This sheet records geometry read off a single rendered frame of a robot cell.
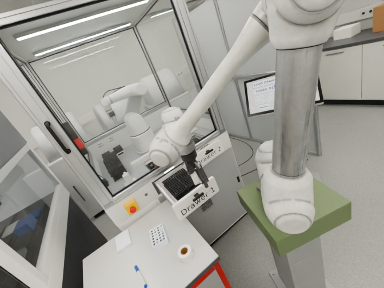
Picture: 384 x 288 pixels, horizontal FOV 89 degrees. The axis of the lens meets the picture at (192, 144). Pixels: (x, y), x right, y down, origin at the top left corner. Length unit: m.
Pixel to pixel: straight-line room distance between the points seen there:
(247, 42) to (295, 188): 0.47
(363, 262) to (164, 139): 1.60
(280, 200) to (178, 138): 0.38
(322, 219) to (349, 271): 0.91
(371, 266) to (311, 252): 0.63
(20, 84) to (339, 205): 1.45
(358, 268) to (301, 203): 1.20
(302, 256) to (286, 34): 1.08
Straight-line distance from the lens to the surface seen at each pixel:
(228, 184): 1.73
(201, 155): 1.44
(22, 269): 1.23
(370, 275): 1.86
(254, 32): 0.69
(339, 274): 1.83
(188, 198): 1.10
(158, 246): 1.17
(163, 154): 0.63
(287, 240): 0.93
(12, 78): 1.20
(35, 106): 1.19
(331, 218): 1.00
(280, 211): 0.70
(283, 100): 0.57
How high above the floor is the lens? 1.60
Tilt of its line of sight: 25 degrees down
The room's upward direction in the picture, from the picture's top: 23 degrees counter-clockwise
